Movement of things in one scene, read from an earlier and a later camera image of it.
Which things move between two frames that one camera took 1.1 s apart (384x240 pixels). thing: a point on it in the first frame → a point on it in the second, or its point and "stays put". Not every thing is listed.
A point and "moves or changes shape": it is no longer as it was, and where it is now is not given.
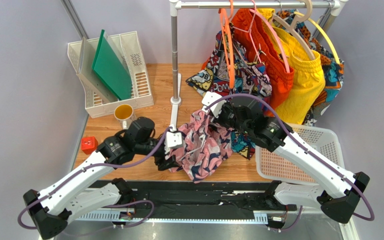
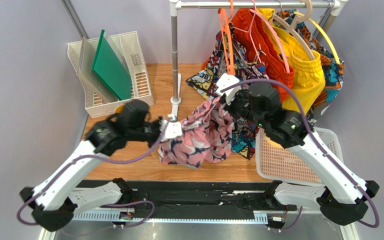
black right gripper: (224, 116) → (233, 105)
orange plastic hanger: (225, 20) stays put
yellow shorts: (307, 84) stays put
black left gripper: (163, 164) → (157, 123)
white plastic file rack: (127, 45) stays put
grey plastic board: (85, 70) stays put
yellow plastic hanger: (322, 31) stays put
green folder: (109, 65) stays put
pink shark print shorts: (205, 144) moves or changes shape
